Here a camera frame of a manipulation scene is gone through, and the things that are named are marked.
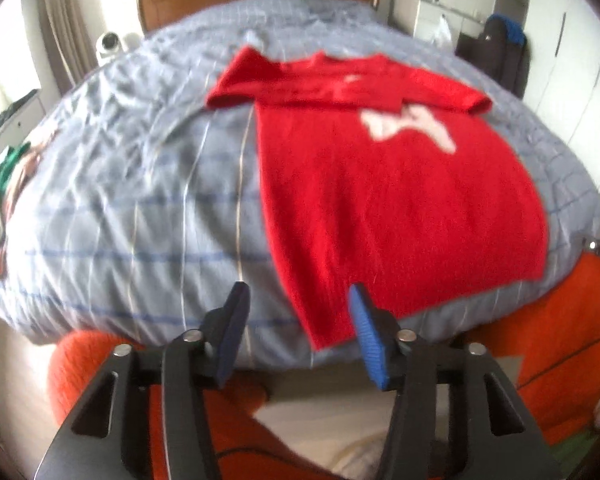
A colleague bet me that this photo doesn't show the red knit sweater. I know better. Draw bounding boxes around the red knit sweater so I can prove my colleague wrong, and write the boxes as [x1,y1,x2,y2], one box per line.
[206,48,550,350]

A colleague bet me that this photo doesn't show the orange clothing of person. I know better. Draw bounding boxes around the orange clothing of person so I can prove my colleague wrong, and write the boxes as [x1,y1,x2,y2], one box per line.
[47,251,600,480]

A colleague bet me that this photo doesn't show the green and beige clothes pile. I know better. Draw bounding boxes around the green and beige clothes pile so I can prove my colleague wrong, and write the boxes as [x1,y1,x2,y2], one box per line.
[0,129,59,278]

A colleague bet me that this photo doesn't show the dark clothes on cabinet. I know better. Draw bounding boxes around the dark clothes on cabinet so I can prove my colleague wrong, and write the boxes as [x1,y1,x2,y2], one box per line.
[0,89,40,129]

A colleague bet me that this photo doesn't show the white window-side cabinet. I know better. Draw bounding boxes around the white window-side cabinet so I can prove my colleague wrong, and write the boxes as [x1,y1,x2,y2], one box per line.
[0,89,46,154]

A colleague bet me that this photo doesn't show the white wardrobe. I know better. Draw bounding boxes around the white wardrobe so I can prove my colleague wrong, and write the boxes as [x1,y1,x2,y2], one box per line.
[536,0,600,189]

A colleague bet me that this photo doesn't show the black and blue jacket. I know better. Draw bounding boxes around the black and blue jacket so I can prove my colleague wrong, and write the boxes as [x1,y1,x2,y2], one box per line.
[455,14,530,99]

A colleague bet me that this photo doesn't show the white round fan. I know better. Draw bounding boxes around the white round fan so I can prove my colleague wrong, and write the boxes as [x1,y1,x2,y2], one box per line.
[95,32,124,66]

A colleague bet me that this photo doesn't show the white plastic bag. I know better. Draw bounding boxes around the white plastic bag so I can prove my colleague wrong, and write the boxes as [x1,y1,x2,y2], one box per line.
[431,14,455,53]

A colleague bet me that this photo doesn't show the white nightstand dresser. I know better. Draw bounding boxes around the white nightstand dresser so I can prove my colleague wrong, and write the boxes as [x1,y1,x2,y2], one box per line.
[388,0,483,52]

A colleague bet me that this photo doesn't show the beige curtain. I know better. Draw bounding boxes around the beige curtain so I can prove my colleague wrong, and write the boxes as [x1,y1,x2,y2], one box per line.
[38,0,97,94]

